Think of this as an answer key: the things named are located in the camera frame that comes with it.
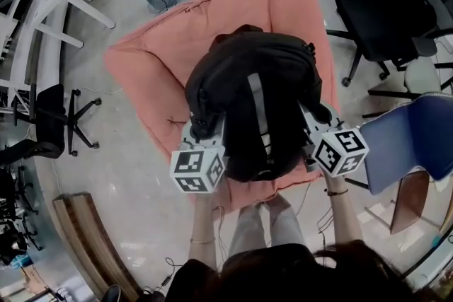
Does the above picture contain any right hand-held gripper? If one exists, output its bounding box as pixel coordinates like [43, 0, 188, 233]
[296, 100, 369, 178]

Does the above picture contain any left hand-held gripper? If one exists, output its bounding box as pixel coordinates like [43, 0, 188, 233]
[169, 114, 228, 194]

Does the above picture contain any pink fabric bean bag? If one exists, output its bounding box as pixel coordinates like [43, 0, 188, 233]
[103, 0, 343, 213]

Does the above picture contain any black backpack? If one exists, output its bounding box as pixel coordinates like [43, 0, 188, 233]
[184, 24, 332, 183]

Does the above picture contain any person's left forearm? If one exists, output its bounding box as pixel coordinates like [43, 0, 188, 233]
[188, 189, 217, 272]

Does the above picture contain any person's right forearm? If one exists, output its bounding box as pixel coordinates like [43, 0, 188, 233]
[322, 173, 364, 248]

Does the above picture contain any blue plastic chair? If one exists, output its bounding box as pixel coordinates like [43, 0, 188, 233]
[360, 92, 453, 196]

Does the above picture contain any white round chair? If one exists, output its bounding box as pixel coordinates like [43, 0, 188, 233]
[362, 56, 453, 120]

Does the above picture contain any person's left leg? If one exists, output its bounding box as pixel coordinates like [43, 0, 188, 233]
[228, 203, 272, 257]

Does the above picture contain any person's leg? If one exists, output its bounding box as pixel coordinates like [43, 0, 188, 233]
[265, 192, 309, 248]
[228, 203, 272, 257]

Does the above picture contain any person's right leg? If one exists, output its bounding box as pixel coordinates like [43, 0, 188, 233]
[265, 192, 309, 248]

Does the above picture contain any black mesh office chair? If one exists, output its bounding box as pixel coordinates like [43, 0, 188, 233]
[324, 0, 453, 88]

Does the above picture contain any brown leather chair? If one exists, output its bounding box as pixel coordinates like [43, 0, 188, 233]
[389, 168, 432, 235]

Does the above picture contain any person's black top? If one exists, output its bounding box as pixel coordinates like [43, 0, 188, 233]
[164, 242, 418, 302]

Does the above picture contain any black swivel chair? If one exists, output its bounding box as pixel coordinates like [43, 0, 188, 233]
[12, 83, 103, 158]

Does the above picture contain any white floor cable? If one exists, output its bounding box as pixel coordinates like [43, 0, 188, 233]
[83, 86, 125, 95]

